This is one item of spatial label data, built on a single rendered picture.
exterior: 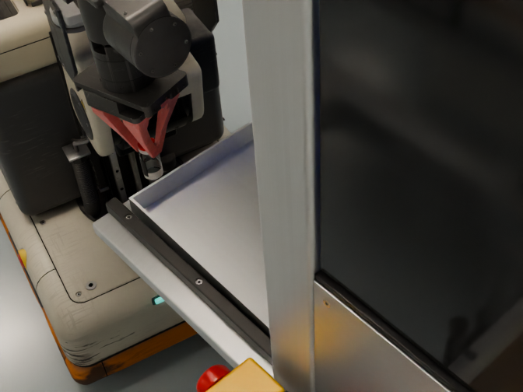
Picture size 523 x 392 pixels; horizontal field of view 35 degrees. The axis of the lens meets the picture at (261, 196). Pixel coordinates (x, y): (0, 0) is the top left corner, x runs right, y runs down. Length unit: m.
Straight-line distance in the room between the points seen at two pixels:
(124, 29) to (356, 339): 0.32
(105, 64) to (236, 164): 0.46
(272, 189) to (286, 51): 0.15
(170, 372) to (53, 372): 0.29
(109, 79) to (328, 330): 0.32
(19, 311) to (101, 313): 0.45
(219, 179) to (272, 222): 0.54
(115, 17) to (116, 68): 0.09
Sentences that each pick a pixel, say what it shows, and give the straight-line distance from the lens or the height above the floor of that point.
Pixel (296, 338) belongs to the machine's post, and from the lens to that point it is 0.78.
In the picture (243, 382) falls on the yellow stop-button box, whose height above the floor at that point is 1.03.
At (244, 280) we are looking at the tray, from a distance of 1.09.
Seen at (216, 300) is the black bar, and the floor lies 0.90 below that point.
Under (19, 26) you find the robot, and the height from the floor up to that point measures 0.80.
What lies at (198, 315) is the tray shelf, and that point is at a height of 0.88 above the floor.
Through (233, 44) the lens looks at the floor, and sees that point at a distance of 2.93.
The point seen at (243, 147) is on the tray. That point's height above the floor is 0.88.
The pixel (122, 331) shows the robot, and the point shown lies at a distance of 1.91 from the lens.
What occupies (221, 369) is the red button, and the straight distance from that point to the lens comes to 0.87.
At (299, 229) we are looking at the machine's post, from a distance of 0.65.
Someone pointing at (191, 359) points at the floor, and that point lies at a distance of 2.08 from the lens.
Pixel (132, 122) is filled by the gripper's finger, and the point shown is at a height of 1.21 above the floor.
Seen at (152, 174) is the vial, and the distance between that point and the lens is 0.92.
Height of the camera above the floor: 1.75
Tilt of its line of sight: 47 degrees down
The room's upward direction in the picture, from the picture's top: 5 degrees counter-clockwise
